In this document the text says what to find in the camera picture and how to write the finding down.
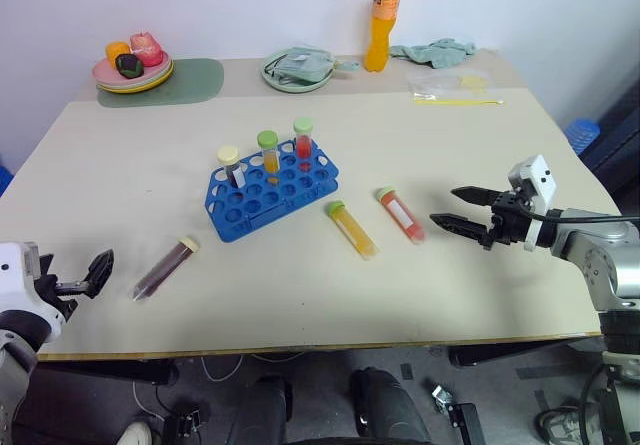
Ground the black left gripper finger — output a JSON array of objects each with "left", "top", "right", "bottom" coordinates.
[
  {"left": 89, "top": 247, "right": 116, "bottom": 286},
  {"left": 83, "top": 270, "right": 108, "bottom": 300}
]

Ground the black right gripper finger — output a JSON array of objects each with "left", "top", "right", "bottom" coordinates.
[
  {"left": 429, "top": 211, "right": 490, "bottom": 245},
  {"left": 450, "top": 186, "right": 502, "bottom": 207}
]

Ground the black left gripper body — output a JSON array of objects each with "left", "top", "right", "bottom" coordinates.
[{"left": 32, "top": 253, "right": 81, "bottom": 323}]

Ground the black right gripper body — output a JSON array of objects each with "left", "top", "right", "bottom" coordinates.
[{"left": 480, "top": 190, "right": 533, "bottom": 253}]

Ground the green-capped labelled tube, red-orange liquid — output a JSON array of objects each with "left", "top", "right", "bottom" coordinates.
[{"left": 375, "top": 186, "right": 427, "bottom": 245}]

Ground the yellow-capped tube with purple liquid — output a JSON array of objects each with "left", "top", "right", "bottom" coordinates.
[{"left": 130, "top": 236, "right": 202, "bottom": 303}]

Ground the green-capped tube with yellow liquid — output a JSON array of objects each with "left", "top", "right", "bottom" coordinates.
[{"left": 324, "top": 199, "right": 381, "bottom": 263}]

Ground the yellow-capped tube with dark liquid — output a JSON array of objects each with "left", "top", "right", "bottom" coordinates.
[{"left": 216, "top": 145, "right": 247, "bottom": 189}]

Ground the green-capped tube with red liquid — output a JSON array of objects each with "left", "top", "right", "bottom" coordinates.
[{"left": 292, "top": 117, "right": 316, "bottom": 172}]

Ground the blue plastic test tube rack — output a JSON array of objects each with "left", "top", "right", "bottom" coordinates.
[{"left": 205, "top": 139, "right": 340, "bottom": 244}]

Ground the green-capped tube with orange liquid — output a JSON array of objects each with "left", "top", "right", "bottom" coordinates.
[{"left": 256, "top": 130, "right": 282, "bottom": 187}]

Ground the thin yellow stick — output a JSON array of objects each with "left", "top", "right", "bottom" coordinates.
[{"left": 413, "top": 95, "right": 506, "bottom": 107}]

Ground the clear plastic bag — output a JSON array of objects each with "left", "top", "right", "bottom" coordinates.
[{"left": 406, "top": 69, "right": 494, "bottom": 100}]

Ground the blue plastic crate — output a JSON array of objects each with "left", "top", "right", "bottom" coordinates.
[{"left": 0, "top": 156, "right": 14, "bottom": 197}]

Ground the white shoe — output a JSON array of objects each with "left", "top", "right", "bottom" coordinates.
[{"left": 116, "top": 420, "right": 153, "bottom": 445}]

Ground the light green crumpled cloth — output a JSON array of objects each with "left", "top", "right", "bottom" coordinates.
[{"left": 389, "top": 37, "right": 477, "bottom": 70}]

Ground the black floor box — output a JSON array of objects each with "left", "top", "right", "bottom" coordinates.
[{"left": 160, "top": 403, "right": 205, "bottom": 445}]

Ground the yellow plate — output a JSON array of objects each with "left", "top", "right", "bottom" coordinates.
[{"left": 95, "top": 62, "right": 176, "bottom": 95}]

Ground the orange soda bottle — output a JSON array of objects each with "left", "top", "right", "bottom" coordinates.
[{"left": 363, "top": 0, "right": 404, "bottom": 74}]

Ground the pink plate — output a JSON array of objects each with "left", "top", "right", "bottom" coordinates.
[{"left": 92, "top": 52, "right": 174, "bottom": 87}]

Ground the dark rounded shape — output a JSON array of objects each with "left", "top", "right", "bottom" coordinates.
[
  {"left": 348, "top": 366, "right": 434, "bottom": 445},
  {"left": 224, "top": 374, "right": 293, "bottom": 445}
]

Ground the black and green toy food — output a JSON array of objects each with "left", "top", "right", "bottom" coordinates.
[{"left": 114, "top": 53, "right": 145, "bottom": 79}]

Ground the grey sneaker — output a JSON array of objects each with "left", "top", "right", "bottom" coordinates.
[{"left": 536, "top": 403, "right": 597, "bottom": 437}]

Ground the green placemat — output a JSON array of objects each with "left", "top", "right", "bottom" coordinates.
[{"left": 95, "top": 57, "right": 225, "bottom": 110}]

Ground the orange toy fruit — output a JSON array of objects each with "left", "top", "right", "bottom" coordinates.
[{"left": 105, "top": 40, "right": 132, "bottom": 70}]

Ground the light green fabric pouch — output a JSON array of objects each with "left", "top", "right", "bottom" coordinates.
[{"left": 272, "top": 46, "right": 335, "bottom": 82}]

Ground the pink toy peach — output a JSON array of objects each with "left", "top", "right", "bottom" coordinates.
[{"left": 129, "top": 30, "right": 164, "bottom": 68}]

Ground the light green round plate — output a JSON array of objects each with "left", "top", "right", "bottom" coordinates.
[{"left": 260, "top": 48, "right": 335, "bottom": 94}]

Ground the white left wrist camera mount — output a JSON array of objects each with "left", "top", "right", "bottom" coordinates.
[{"left": 0, "top": 240, "right": 65, "bottom": 339}]

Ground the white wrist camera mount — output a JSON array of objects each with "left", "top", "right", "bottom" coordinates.
[
  {"left": 508, "top": 154, "right": 559, "bottom": 252},
  {"left": 0, "top": 240, "right": 65, "bottom": 339}
]

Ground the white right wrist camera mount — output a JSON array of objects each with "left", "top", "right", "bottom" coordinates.
[{"left": 508, "top": 154, "right": 559, "bottom": 252}]

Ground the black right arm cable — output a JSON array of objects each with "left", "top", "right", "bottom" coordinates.
[{"left": 517, "top": 197, "right": 640, "bottom": 226}]

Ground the black table frame beam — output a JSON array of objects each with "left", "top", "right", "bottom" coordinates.
[{"left": 448, "top": 335, "right": 602, "bottom": 369}]

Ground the white floor cable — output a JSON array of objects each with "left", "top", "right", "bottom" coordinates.
[{"left": 132, "top": 353, "right": 246, "bottom": 422}]

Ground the black caster bracket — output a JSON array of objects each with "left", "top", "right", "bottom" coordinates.
[{"left": 430, "top": 384, "right": 482, "bottom": 445}]

